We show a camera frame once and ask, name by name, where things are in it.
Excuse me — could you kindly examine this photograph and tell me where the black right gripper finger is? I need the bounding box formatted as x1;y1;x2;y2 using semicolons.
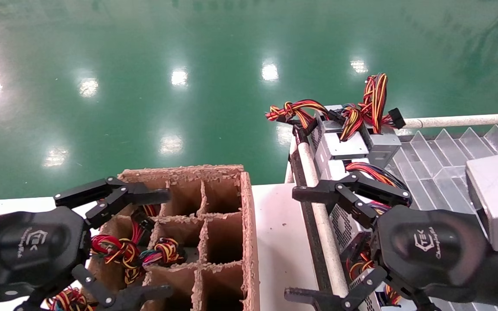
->
284;266;442;311
292;171;413;229

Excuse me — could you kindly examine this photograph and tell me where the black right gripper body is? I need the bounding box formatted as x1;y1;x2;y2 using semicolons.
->
374;205;498;310

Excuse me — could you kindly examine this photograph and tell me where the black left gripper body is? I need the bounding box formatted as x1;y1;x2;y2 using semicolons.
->
0;206;90;303

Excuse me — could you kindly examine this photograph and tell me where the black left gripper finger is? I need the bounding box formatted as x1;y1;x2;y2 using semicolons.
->
54;176;172;229
71;264;175;311

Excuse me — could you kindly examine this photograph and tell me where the grey power supply row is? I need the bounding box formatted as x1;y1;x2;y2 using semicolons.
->
297;142;350;299

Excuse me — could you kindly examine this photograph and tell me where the short white rack pipe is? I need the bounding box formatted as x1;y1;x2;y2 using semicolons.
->
284;137;298;184

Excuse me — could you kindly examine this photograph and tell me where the black pipe connector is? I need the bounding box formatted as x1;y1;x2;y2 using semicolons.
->
292;123;309;145

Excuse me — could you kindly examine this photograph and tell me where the clear plastic divider tray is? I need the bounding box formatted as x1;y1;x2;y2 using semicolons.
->
385;125;498;311

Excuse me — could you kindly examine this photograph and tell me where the cardboard box with dividers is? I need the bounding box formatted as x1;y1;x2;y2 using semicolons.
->
86;164;262;311

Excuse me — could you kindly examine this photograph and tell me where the long white rack pipe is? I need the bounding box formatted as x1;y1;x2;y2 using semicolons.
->
405;113;498;129

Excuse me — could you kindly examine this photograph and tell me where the wire harness in box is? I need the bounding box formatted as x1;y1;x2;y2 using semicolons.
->
90;218;148;286

